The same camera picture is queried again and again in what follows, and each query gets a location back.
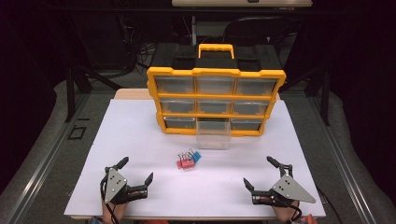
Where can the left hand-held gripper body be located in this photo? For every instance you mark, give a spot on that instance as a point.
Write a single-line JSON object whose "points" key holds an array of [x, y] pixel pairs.
{"points": [[115, 185]]}

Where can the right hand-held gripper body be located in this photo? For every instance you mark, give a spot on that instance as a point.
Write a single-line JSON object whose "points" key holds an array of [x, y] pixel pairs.
{"points": [[288, 188]]}

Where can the pink binder clip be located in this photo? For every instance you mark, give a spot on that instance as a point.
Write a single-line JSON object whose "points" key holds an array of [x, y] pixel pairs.
{"points": [[191, 163], [185, 164], [179, 164]]}

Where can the blue binder clip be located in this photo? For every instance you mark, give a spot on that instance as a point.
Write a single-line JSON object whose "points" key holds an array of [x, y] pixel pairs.
{"points": [[196, 157]]}

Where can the clear plastic drawer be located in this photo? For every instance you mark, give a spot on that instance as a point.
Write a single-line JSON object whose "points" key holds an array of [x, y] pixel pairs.
{"points": [[213, 137]]}

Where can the yellow black organizer cabinet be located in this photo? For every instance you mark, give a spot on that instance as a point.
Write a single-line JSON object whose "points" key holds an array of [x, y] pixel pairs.
{"points": [[214, 72]]}

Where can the person's right hand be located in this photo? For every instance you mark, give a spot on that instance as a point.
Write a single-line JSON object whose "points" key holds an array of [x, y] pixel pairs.
{"points": [[285, 213]]}

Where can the person's left hand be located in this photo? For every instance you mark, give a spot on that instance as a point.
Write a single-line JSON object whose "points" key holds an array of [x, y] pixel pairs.
{"points": [[113, 211]]}

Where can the white table cover board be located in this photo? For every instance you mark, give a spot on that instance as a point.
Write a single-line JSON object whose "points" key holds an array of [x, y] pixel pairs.
{"points": [[140, 140]]}

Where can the wooden table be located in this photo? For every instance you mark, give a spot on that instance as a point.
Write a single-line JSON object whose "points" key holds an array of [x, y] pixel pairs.
{"points": [[130, 94]]}

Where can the grid of clear organizer drawers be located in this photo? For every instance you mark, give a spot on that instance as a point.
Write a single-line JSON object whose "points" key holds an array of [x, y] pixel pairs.
{"points": [[176, 105]]}

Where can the black metal stand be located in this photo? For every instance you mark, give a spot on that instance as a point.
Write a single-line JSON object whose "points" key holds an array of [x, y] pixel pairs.
{"points": [[325, 99], [71, 93]]}

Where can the black chair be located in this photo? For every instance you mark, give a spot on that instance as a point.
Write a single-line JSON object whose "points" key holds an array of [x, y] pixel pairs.
{"points": [[255, 26]]}

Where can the beige background table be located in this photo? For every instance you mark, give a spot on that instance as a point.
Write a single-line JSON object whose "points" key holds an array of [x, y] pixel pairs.
{"points": [[243, 2]]}

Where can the aluminium floor rail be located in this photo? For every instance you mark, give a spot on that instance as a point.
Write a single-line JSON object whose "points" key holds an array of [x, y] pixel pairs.
{"points": [[46, 158], [344, 161]]}

